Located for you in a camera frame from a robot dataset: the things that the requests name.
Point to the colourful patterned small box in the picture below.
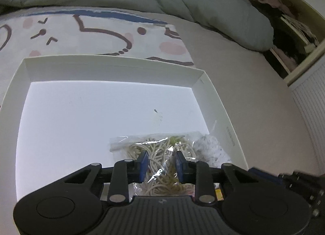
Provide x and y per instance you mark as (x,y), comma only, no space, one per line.
(219,194)

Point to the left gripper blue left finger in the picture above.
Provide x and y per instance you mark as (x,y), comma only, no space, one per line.
(141,165)

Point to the clear bag of beige cords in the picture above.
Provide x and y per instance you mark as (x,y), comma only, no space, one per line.
(161,176)

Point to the white shallow cardboard box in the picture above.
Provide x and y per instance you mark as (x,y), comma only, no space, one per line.
(59,114)

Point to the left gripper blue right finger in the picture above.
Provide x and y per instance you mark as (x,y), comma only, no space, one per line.
(181,166)

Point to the cream bedside shelf unit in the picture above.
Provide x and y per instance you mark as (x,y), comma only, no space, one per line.
(298,40)

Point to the cartoon bear print blanket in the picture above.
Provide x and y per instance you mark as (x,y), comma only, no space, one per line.
(33,33)

